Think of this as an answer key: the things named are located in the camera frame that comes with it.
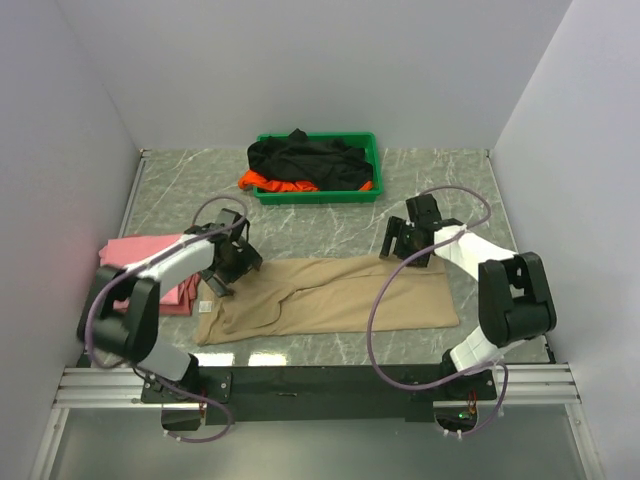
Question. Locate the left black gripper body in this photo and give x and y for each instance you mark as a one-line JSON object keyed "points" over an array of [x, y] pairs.
{"points": [[238, 264]]}

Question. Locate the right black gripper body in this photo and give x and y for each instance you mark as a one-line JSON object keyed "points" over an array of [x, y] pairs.
{"points": [[409, 240]]}

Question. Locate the beige t shirt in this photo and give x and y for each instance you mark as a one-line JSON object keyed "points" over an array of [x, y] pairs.
{"points": [[327, 295]]}

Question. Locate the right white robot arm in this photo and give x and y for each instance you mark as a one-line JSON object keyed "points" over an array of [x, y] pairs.
{"points": [[515, 304]]}

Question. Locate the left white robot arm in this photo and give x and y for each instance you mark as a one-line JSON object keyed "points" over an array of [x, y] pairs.
{"points": [[121, 312]]}

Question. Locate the orange t shirt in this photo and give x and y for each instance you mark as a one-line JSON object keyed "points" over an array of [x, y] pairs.
{"points": [[331, 182]]}

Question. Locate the green plastic bin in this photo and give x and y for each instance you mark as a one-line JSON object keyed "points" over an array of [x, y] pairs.
{"points": [[365, 140]]}

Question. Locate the black t shirt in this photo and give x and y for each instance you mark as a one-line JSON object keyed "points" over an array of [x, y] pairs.
{"points": [[296, 155]]}

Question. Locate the light pink folded t shirt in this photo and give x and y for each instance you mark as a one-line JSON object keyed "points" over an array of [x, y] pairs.
{"points": [[123, 251]]}

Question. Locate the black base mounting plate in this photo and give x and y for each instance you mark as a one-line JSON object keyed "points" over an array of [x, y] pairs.
{"points": [[306, 393]]}

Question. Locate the aluminium rail frame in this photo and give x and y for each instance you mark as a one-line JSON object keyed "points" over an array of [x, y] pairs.
{"points": [[98, 430]]}

